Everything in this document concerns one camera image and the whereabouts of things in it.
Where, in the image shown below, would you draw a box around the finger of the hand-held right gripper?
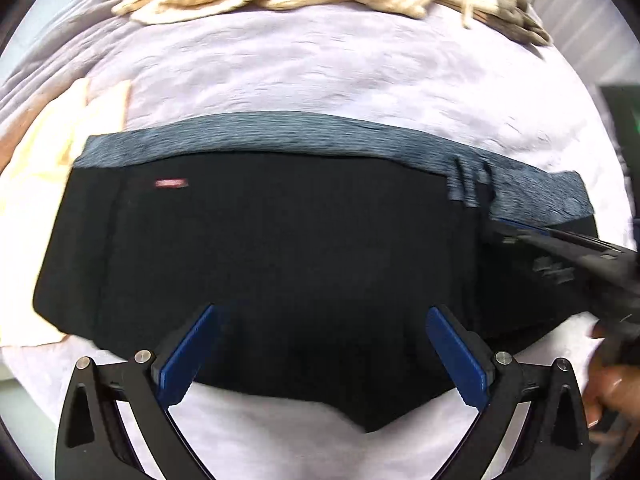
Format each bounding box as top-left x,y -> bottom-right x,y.
481,212 -> 618,263

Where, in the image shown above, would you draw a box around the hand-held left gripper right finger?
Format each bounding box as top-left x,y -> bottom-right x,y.
425,304 -> 597,480

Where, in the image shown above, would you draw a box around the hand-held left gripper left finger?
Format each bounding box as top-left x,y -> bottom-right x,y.
55,302 -> 223,480

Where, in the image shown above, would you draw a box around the black shorts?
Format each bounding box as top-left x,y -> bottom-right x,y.
32,110 -> 603,433

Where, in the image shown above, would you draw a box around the person's right hand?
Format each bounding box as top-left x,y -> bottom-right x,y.
582,321 -> 640,432

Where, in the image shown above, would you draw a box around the dark panel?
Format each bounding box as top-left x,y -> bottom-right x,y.
597,82 -> 640,153

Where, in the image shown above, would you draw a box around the brown garment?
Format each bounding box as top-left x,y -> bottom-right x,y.
475,0 -> 552,47

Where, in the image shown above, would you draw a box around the pale yellow cloth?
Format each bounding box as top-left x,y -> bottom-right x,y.
0,79 -> 133,348

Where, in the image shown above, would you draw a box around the lavender quilted blanket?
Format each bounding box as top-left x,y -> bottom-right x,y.
0,0 -> 631,480

